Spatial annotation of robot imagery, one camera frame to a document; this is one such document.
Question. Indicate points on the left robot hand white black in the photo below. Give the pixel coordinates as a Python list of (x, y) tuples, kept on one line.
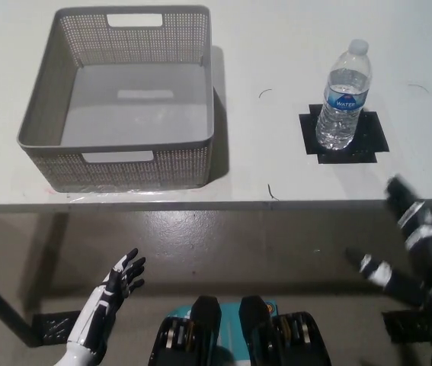
[(101, 305)]

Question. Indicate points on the clear plastic water bottle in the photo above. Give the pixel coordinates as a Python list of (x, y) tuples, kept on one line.
[(343, 106)]

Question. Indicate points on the black floor tape patch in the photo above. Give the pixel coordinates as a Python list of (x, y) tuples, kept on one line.
[(406, 328), (53, 328)]

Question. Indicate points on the dark metal table leg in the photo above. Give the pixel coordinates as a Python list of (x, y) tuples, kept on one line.
[(2, 305)]

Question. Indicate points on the robot torso black teal blocks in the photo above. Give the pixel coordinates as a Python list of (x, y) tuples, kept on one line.
[(208, 328)]

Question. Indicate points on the clear tape strip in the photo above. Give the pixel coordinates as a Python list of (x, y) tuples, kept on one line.
[(132, 194)]

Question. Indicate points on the black tape patch on table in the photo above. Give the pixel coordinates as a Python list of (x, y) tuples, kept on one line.
[(372, 133)]

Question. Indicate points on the gray perforated plastic basket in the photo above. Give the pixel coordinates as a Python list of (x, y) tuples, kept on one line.
[(132, 103)]

